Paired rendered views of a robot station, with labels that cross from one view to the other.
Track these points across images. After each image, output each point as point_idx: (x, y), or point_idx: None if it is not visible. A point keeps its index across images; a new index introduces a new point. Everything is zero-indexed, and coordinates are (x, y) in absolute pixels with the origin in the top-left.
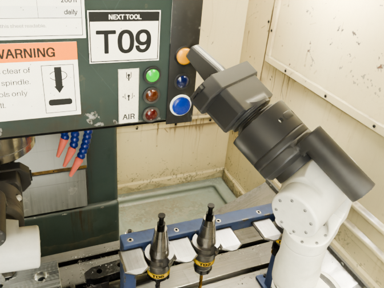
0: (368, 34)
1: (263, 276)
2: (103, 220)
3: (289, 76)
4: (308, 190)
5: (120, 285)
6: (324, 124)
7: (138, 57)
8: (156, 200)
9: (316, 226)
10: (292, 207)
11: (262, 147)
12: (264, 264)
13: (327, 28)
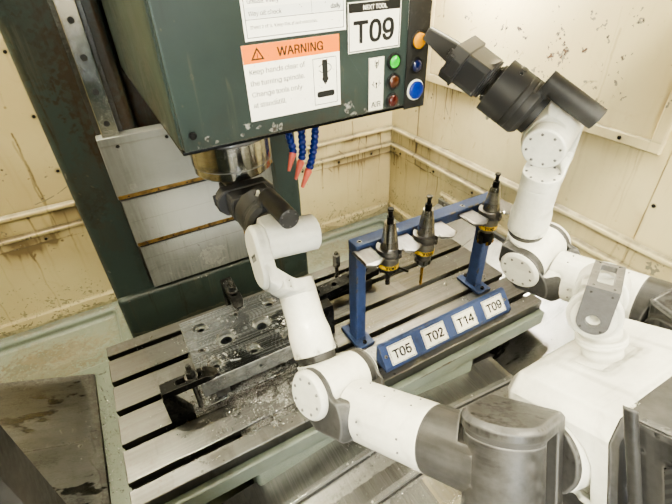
0: (534, 25)
1: (464, 275)
2: (293, 260)
3: (453, 88)
4: (554, 124)
5: (349, 291)
6: (496, 128)
7: (384, 45)
8: (330, 243)
9: (565, 150)
10: (543, 141)
11: (509, 99)
12: (461, 267)
13: (489, 29)
